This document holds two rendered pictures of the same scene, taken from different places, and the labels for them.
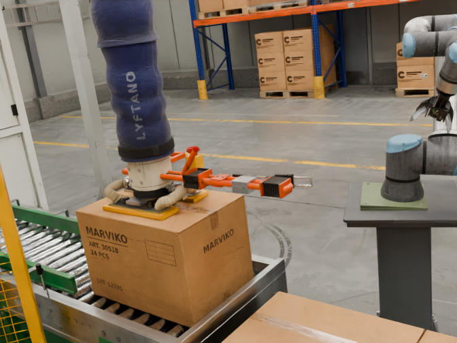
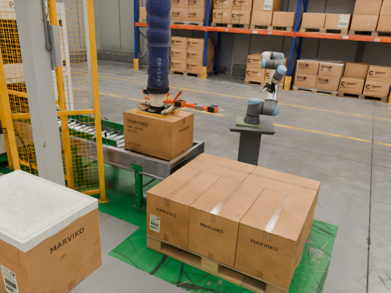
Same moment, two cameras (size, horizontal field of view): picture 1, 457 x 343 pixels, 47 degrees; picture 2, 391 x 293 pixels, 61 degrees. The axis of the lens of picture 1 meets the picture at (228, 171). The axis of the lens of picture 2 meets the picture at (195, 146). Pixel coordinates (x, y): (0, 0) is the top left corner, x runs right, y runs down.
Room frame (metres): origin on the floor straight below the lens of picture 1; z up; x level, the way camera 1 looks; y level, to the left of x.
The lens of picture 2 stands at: (-1.20, 0.60, 1.87)
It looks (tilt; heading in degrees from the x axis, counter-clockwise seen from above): 21 degrees down; 348
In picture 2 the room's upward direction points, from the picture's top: 3 degrees clockwise
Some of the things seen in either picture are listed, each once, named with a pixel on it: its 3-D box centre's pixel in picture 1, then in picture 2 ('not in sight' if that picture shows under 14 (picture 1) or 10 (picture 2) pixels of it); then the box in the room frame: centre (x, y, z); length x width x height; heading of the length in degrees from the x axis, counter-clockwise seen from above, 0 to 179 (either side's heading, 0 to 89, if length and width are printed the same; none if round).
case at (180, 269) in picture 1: (165, 246); (159, 131); (2.06, 0.31, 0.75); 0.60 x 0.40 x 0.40; 51
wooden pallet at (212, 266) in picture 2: not in sight; (233, 232); (1.17, -0.29, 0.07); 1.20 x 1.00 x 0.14; 51
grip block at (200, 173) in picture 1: (198, 177); (179, 103); (1.91, 0.12, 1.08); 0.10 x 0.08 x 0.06; 142
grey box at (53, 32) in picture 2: not in sight; (48, 45); (1.59, 1.19, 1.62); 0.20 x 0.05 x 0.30; 51
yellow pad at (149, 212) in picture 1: (139, 205); (152, 111); (1.99, 0.37, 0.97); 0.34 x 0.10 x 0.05; 52
